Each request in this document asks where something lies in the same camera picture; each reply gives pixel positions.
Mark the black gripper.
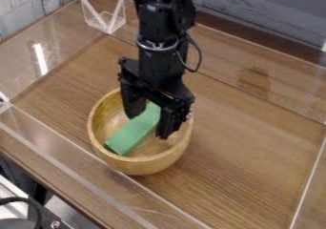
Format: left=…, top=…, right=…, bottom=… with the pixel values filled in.
left=119, top=41, right=196, bottom=139

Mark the green rectangular block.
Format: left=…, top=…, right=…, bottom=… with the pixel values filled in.
left=105, top=102, right=161, bottom=156

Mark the brown wooden bowl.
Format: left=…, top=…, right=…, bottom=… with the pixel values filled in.
left=87, top=89, right=194, bottom=176

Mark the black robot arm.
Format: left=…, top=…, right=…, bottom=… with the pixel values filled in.
left=119, top=0, right=200, bottom=139

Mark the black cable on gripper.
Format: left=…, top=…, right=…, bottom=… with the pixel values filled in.
left=176, top=31, right=205, bottom=73

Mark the clear acrylic corner bracket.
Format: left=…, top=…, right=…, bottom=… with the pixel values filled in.
left=81, top=0, right=126, bottom=34

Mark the clear acrylic tray wall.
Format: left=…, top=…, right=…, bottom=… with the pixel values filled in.
left=0, top=2, right=326, bottom=229

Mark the black metal bracket with screw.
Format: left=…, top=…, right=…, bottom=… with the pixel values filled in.
left=41, top=208, right=74, bottom=229

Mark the black cable bottom left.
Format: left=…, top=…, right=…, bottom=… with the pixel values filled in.
left=0, top=198, right=46, bottom=229

